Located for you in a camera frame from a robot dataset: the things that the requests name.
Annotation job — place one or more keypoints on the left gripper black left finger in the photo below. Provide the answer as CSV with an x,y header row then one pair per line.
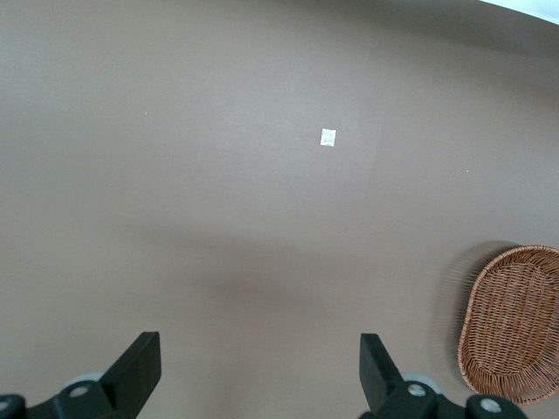
x,y
131,375

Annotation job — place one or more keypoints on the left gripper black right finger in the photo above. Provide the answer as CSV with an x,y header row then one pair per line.
x,y
380,384

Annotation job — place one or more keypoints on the brown wicker basket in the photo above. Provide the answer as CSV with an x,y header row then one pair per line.
x,y
511,323

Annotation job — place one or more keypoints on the brown table cover sheet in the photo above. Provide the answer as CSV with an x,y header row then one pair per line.
x,y
218,174

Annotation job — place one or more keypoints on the small square tape patch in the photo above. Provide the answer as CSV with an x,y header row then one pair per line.
x,y
328,137

